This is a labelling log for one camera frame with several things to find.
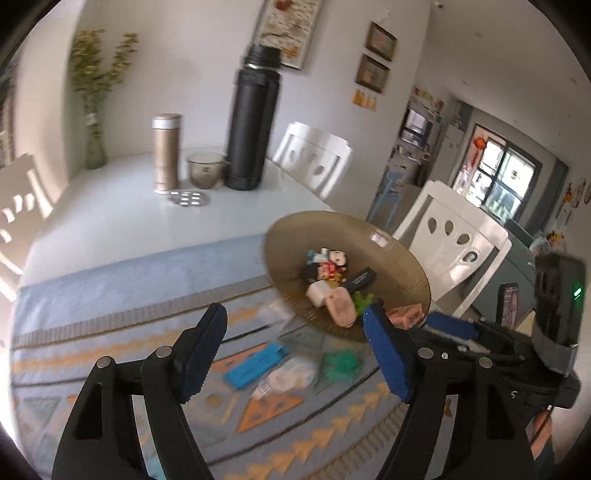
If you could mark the glass vase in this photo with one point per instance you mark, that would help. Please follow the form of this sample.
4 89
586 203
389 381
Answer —
95 147

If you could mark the metal bowl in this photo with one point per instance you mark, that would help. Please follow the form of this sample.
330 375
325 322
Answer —
205 170

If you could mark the red hanging ornament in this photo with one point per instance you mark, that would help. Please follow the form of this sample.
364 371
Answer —
478 144

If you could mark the cartoon doll figure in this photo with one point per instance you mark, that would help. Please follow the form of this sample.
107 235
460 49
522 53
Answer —
330 271

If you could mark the champagne thermos cup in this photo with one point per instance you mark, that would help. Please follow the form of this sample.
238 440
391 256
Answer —
167 152

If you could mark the yellow flower stems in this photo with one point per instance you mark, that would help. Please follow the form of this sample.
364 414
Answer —
99 69

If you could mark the blue chair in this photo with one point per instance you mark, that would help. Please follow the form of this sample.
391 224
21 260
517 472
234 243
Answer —
390 191

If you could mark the small framed wall picture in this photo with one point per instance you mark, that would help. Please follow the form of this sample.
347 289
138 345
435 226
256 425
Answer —
371 74
381 40

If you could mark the white chair with drop cutouts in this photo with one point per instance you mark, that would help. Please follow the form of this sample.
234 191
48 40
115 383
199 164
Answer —
452 258

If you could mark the blue lighter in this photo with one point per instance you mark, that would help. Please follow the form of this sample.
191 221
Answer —
254 369

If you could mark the small white figurine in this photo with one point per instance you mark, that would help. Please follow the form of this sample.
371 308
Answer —
339 256

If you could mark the pink oval case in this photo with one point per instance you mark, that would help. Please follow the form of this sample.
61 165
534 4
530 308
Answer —
341 307

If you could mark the dark framed window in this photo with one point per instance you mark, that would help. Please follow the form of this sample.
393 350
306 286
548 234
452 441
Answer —
505 170

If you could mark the green toy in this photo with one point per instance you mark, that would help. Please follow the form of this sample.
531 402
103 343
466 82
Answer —
362 300

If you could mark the brown woven basket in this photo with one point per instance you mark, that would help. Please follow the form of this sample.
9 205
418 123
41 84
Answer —
295 244

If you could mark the orange wall stickers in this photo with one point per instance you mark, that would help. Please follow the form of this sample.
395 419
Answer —
365 99

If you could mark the small clear plastic piece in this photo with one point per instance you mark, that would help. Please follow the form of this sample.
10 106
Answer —
381 239

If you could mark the large framed wall picture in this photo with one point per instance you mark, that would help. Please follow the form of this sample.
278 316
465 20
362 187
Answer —
288 32

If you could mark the wall shelf unit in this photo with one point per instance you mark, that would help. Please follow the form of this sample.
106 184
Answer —
420 122

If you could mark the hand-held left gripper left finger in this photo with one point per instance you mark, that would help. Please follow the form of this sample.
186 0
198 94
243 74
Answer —
203 355

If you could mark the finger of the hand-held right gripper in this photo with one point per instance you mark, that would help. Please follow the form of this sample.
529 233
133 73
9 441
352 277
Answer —
475 348
450 325

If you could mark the black rectangular case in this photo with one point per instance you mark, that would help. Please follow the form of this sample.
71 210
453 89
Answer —
361 279

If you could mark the teal claw hair clip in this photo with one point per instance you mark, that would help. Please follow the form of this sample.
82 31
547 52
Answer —
341 364

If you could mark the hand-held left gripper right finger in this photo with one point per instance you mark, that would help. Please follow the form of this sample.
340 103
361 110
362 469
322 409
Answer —
390 355

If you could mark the white slatted chair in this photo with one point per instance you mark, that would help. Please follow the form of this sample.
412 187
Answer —
23 207

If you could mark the black thermos bottle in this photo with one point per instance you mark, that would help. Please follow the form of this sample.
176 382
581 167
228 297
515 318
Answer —
251 129

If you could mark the white tape roll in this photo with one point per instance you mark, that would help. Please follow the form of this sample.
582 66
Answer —
285 376

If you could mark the clear plastic bag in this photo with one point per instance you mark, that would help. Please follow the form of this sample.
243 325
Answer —
304 355

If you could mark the silver blister pack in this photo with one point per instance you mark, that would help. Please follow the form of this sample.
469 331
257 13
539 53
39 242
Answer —
188 198

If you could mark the patterned blue table mat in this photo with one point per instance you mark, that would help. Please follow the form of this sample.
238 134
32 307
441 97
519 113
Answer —
115 295

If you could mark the white chair with oval cutouts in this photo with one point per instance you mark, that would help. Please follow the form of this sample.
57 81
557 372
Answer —
314 157

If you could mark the grey cabinet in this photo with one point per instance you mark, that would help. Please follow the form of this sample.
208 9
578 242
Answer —
512 272

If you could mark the pink box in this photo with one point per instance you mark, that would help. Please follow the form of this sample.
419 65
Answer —
406 316

